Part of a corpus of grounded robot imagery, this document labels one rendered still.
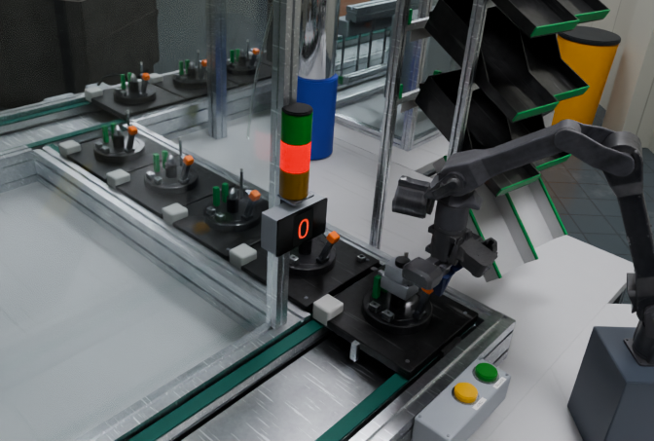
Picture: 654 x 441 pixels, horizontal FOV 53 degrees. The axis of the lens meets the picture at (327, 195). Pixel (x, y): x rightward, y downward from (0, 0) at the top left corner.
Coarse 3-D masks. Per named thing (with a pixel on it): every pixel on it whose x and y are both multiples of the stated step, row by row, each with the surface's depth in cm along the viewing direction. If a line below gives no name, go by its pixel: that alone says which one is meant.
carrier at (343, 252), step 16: (320, 240) 149; (304, 256) 143; (336, 256) 144; (352, 256) 148; (368, 256) 148; (304, 272) 139; (320, 272) 140; (336, 272) 142; (352, 272) 142; (368, 272) 145; (288, 288) 136; (304, 288) 136; (320, 288) 136; (336, 288) 137; (304, 304) 131
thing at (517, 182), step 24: (456, 72) 142; (432, 96) 137; (456, 96) 148; (480, 96) 143; (432, 120) 139; (480, 120) 145; (504, 120) 140; (480, 144) 139; (528, 168) 138; (504, 192) 131
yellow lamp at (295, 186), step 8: (280, 168) 108; (280, 176) 108; (288, 176) 107; (296, 176) 107; (304, 176) 108; (280, 184) 109; (288, 184) 108; (296, 184) 108; (304, 184) 108; (280, 192) 110; (288, 192) 108; (296, 192) 108; (304, 192) 109; (296, 200) 109
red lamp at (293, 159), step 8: (280, 144) 106; (288, 144) 105; (280, 152) 107; (288, 152) 105; (296, 152) 105; (304, 152) 105; (280, 160) 107; (288, 160) 106; (296, 160) 105; (304, 160) 106; (288, 168) 106; (296, 168) 106; (304, 168) 107
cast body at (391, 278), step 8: (400, 256) 126; (392, 264) 126; (400, 264) 124; (384, 272) 127; (392, 272) 125; (400, 272) 124; (384, 280) 127; (392, 280) 126; (400, 280) 125; (408, 280) 126; (384, 288) 128; (392, 288) 127; (400, 288) 125; (408, 288) 124; (416, 288) 127; (400, 296) 126; (408, 296) 125
